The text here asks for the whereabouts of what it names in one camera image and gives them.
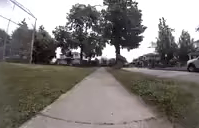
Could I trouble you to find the white house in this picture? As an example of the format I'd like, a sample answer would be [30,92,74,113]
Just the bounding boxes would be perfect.
[55,50,83,66]

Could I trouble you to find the broad leafy tree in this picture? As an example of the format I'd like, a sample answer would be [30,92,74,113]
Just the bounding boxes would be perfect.
[52,3,107,65]

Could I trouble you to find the tall slim tree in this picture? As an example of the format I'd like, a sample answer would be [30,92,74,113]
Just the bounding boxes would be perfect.
[154,17,179,67]
[177,29,196,66]

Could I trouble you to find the low distant building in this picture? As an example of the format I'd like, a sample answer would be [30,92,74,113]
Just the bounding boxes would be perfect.
[132,51,161,68]

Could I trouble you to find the grey concrete sidewalk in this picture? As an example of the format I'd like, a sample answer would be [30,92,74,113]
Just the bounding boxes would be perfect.
[19,66,173,128]

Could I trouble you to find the grey asphalt road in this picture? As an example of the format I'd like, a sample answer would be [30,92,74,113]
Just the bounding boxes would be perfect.
[121,66,199,86]

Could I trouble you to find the wide grass lawn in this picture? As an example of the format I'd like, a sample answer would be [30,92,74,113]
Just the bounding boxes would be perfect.
[0,60,100,128]

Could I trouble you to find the tall chain-link fence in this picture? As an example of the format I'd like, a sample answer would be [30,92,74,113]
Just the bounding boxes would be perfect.
[0,0,38,65]

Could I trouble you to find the narrow grass verge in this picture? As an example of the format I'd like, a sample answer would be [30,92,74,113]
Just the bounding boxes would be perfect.
[106,67,199,128]

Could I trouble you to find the large dark tree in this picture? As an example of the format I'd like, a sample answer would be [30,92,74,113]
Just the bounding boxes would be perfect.
[100,0,148,66]

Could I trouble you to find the dark trees behind fence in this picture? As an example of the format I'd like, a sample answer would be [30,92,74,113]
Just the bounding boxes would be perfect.
[0,18,59,65]

